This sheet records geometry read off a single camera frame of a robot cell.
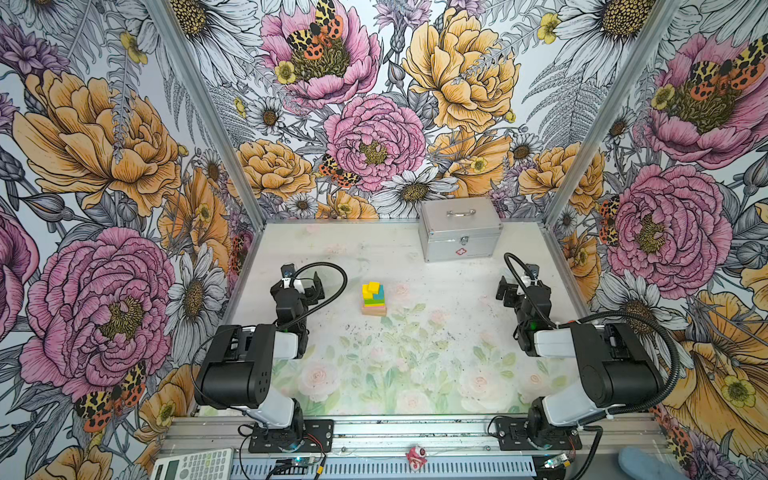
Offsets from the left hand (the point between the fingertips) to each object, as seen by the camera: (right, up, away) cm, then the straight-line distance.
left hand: (302, 282), depth 93 cm
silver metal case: (+48, +17, +8) cm, 52 cm away
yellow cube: (+20, -2, -6) cm, 21 cm away
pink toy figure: (+33, -36, -26) cm, 55 cm away
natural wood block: (+22, -9, +3) cm, 24 cm away
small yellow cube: (+22, -1, -6) cm, 23 cm away
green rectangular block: (+22, -5, -6) cm, 23 cm away
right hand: (+66, -1, +1) cm, 66 cm away
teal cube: (+24, -3, -5) cm, 25 cm away
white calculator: (-13, -39, -24) cm, 47 cm away
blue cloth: (+86, -38, -24) cm, 97 cm away
